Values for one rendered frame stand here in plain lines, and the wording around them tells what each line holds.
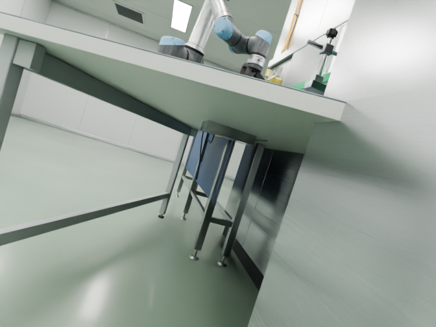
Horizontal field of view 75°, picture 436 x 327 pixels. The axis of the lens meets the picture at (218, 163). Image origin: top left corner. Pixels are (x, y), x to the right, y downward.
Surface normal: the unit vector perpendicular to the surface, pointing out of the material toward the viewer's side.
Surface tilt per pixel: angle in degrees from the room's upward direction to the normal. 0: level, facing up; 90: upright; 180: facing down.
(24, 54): 90
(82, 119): 90
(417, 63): 90
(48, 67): 90
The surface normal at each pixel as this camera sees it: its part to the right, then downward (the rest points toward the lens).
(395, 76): -0.93, -0.29
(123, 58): -0.18, -0.02
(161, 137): 0.20, 0.11
